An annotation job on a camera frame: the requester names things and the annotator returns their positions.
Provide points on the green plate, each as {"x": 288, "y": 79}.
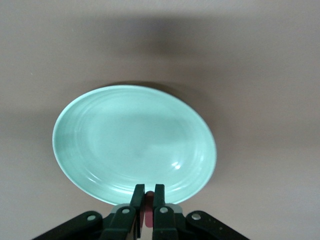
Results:
{"x": 132, "y": 140}

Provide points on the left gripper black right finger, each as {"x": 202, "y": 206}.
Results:
{"x": 163, "y": 222}

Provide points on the dark red foam letter l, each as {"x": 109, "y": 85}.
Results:
{"x": 148, "y": 215}

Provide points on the brown paper table cover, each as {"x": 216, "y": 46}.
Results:
{"x": 262, "y": 75}

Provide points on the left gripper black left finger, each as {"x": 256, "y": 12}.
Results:
{"x": 120, "y": 222}

